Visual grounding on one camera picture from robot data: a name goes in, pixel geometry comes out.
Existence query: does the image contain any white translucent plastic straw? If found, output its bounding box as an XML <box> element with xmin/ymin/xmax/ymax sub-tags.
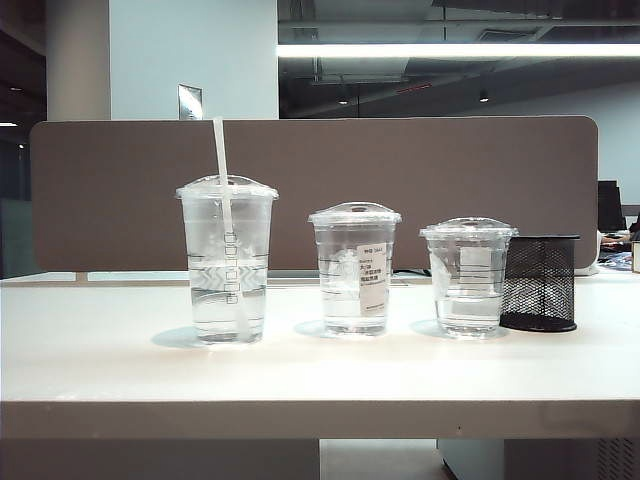
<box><xmin>212</xmin><ymin>116</ymin><xmax>251</xmax><ymax>344</ymax></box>

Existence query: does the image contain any medium clear labelled plastic cup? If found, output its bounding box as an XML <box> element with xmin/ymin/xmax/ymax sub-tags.
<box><xmin>307</xmin><ymin>201</ymin><xmax>403</xmax><ymax>337</ymax></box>

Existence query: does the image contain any large clear lidded plastic cup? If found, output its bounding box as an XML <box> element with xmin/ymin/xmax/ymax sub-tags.
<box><xmin>175</xmin><ymin>174</ymin><xmax>280</xmax><ymax>346</ymax></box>

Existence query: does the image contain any small clear lidded plastic cup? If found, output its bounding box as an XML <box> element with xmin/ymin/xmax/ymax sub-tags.
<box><xmin>418</xmin><ymin>216</ymin><xmax>520</xmax><ymax>341</ymax></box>

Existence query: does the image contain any silver sign on pillar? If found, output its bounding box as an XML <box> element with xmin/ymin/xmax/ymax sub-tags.
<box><xmin>177</xmin><ymin>83</ymin><xmax>204</xmax><ymax>121</ymax></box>

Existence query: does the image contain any brown fabric desk partition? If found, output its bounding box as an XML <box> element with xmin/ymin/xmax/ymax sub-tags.
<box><xmin>29</xmin><ymin>115</ymin><xmax>600</xmax><ymax>275</ymax></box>

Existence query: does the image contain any long white ceiling light strip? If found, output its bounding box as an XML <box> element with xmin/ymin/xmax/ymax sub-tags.
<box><xmin>276</xmin><ymin>42</ymin><xmax>640</xmax><ymax>59</ymax></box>

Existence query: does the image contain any black computer monitor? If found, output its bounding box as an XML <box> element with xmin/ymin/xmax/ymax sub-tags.
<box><xmin>598</xmin><ymin>180</ymin><xmax>625</xmax><ymax>232</ymax></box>

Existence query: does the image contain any black wire mesh pen holder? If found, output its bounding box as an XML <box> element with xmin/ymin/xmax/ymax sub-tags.
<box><xmin>499</xmin><ymin>234</ymin><xmax>582</xmax><ymax>333</ymax></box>

